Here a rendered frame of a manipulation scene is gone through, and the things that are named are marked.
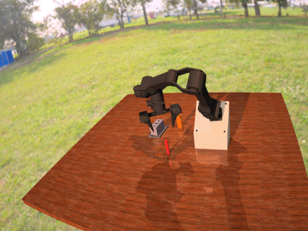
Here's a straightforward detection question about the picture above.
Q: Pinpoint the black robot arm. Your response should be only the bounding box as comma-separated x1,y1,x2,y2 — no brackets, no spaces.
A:
133,67,222,122

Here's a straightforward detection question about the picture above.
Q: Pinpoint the orange cylinder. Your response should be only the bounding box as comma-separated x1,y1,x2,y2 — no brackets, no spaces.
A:
177,114,182,128

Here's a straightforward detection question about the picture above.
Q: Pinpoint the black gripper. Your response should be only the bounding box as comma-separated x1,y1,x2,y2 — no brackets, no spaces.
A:
139,98,181,132

